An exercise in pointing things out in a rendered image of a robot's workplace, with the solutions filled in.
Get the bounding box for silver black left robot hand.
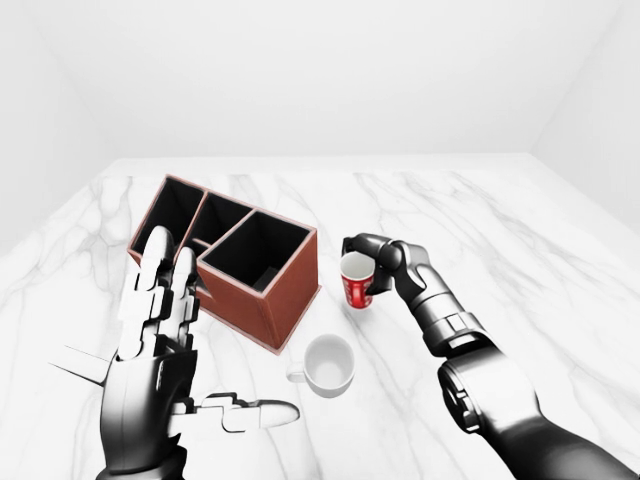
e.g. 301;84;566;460
48;225;302;475

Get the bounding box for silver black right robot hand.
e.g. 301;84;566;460
341;232;494;359

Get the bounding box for red mug with white print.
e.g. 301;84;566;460
340;251;377;311

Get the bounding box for red-brown desk caddy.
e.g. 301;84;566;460
126;173;323;357

